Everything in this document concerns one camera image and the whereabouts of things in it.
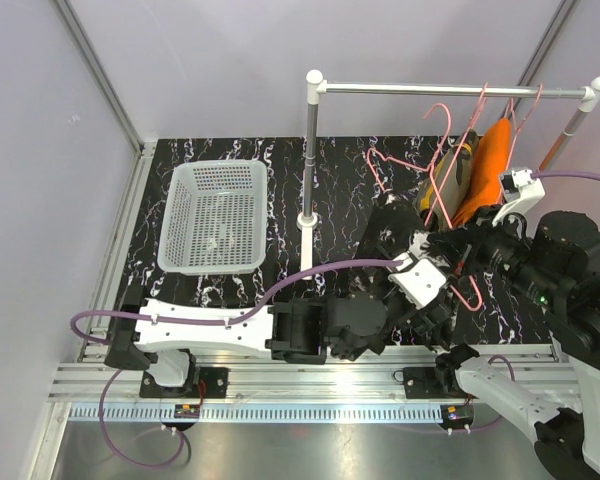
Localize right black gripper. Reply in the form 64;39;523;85
428;202;563;307

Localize camouflage yellow trousers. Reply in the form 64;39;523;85
414;130;479;231

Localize black white patterned trousers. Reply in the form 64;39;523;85
354;190;454;276

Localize pink hanger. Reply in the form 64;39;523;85
503;83;544;170
365;102;483;312
424;83;488;227

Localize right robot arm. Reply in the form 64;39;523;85
427;211;600;479

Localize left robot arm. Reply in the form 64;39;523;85
105;272;455;397

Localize orange trousers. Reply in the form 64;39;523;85
452;118;511;227

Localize silver clothes rack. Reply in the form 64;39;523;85
297;69;600;279

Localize white plastic basket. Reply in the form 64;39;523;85
157;159;268;276

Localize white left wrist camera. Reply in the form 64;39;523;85
388;252;447;310

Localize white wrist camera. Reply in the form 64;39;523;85
492;168;545;226
388;252;447;310

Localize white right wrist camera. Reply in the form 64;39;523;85
492;168;545;226

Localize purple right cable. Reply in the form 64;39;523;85
529;169;600;190

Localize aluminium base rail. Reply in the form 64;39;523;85
44;344;581;426

